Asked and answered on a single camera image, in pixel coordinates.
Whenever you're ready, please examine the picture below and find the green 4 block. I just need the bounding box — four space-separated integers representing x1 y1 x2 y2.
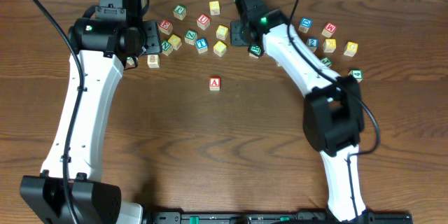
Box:
349 69 363 82

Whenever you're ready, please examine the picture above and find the green J block right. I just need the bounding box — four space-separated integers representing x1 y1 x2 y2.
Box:
321 57 333 67

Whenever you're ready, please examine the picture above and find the green Z block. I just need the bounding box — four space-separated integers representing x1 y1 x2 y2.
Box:
184 29 197 45

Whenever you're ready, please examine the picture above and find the green j block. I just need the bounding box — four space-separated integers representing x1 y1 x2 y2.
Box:
321 57 333 67
173 4 187 20

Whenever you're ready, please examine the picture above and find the green N block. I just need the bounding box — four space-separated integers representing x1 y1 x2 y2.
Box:
161 41 173 56

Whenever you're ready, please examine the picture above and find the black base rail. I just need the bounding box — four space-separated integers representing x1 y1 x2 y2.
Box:
142 211 414 224

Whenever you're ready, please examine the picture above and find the red U block upper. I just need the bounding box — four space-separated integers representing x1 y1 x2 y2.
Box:
197 14 211 30

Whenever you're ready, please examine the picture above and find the yellow block lower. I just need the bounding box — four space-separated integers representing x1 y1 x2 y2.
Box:
213 41 227 57

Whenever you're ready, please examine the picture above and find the green V block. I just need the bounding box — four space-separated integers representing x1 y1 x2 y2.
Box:
127 57 134 65

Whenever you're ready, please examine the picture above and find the blue 2 block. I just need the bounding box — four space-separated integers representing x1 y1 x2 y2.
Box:
306 38 319 53

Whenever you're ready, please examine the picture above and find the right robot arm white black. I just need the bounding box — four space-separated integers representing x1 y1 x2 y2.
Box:
239 9 372 222

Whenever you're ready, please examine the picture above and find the green R block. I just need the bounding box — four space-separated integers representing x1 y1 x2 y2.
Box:
248 45 263 58

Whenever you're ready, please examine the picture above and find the yellow block beside N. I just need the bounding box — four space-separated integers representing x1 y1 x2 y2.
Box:
168 34 182 50

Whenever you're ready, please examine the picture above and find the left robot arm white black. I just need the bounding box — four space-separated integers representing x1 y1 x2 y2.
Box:
20 17 162 223

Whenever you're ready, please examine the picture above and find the red E block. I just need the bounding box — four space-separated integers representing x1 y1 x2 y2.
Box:
158 20 173 35

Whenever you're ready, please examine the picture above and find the blue T block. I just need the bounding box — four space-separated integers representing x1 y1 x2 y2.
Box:
195 38 208 54

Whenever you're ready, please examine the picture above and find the red M block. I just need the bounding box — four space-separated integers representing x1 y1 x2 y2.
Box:
321 22 337 38

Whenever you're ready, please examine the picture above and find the yellow block middle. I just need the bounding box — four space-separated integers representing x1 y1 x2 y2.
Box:
216 24 229 41

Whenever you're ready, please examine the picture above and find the plain wooden picture block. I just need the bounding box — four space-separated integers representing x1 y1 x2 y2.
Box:
147 55 160 69

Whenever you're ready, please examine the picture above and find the yellow block top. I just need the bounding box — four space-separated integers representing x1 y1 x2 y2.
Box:
209 1 221 15

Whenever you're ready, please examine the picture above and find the yellow G block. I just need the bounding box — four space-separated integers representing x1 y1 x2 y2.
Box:
344 41 358 57

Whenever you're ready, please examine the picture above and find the red A block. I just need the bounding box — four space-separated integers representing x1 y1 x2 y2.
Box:
209 77 221 91

